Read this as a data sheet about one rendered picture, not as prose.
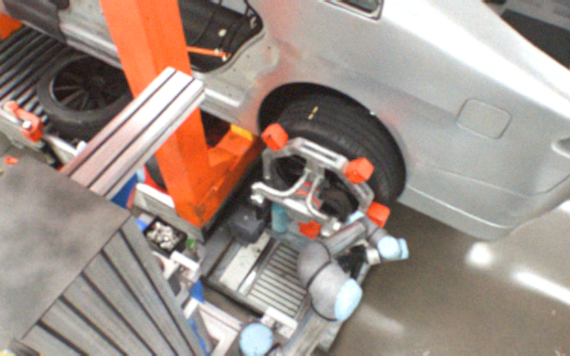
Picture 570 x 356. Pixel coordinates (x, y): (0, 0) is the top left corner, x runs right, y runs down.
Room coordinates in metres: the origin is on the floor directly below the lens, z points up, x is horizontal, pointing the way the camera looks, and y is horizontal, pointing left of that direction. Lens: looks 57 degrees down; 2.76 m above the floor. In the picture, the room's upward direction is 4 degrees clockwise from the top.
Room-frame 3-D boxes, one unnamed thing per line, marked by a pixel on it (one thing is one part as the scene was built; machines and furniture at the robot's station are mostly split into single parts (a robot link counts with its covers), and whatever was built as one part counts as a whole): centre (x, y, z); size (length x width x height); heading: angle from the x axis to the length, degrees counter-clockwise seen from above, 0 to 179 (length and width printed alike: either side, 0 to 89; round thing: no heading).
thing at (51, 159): (1.70, 1.58, 0.30); 0.09 x 0.05 x 0.50; 64
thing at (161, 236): (1.05, 0.66, 0.51); 0.20 x 0.14 x 0.13; 60
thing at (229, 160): (1.52, 0.37, 0.69); 0.52 x 0.17 x 0.35; 154
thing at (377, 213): (1.08, -0.37, 0.85); 0.09 x 0.08 x 0.07; 64
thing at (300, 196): (1.15, -0.05, 0.85); 0.21 x 0.14 x 0.14; 154
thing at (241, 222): (1.38, 0.21, 0.26); 0.42 x 0.18 x 0.35; 154
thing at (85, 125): (2.10, 1.34, 0.39); 0.66 x 0.66 x 0.24
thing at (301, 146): (1.21, -0.08, 0.85); 0.54 x 0.07 x 0.54; 64
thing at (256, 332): (0.44, 0.10, 0.98); 0.13 x 0.12 x 0.14; 49
